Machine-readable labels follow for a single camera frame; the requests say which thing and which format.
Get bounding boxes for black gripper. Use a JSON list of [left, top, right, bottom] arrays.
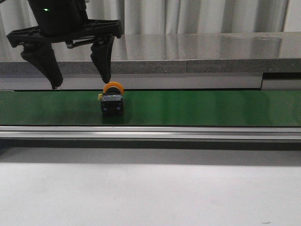
[[7, 0, 122, 89]]

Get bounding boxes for green conveyor belt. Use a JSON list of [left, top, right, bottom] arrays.
[[0, 90, 301, 127]]

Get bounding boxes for grey stone slab bench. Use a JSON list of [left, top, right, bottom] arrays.
[[0, 32, 301, 78]]

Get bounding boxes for grey conveyor back rail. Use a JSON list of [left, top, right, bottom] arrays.
[[0, 73, 301, 90]]

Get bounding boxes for white pleated curtain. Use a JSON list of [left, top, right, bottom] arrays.
[[0, 0, 301, 36]]

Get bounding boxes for yellow push button switch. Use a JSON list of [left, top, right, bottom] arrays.
[[98, 81, 124, 117]]

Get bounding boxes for aluminium conveyor front rail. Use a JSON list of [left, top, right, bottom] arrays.
[[0, 126, 301, 142]]

